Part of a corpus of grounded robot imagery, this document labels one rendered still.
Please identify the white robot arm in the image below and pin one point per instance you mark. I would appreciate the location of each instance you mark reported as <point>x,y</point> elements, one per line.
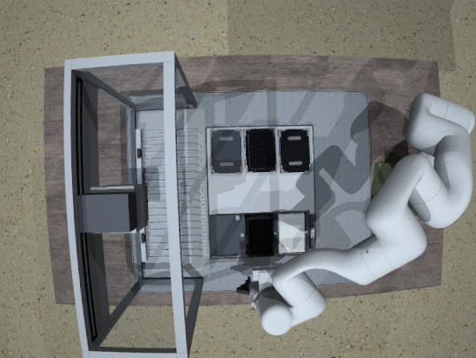
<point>440,189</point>

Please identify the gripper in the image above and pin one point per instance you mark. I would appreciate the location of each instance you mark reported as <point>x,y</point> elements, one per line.
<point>252,291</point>

